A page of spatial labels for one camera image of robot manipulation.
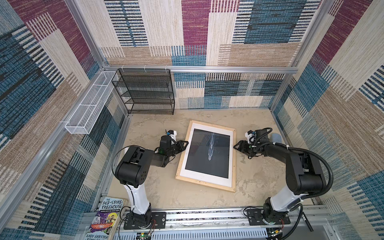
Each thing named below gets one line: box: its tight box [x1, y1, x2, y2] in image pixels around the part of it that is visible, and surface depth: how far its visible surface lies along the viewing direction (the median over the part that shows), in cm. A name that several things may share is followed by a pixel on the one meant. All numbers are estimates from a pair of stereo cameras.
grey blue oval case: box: [271, 133, 282, 143], surface depth 103 cm
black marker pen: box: [301, 211, 314, 232], surface depth 74 cm
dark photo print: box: [185, 128, 231, 179], surface depth 96 cm
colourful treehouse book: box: [84, 197, 126, 240], surface depth 73 cm
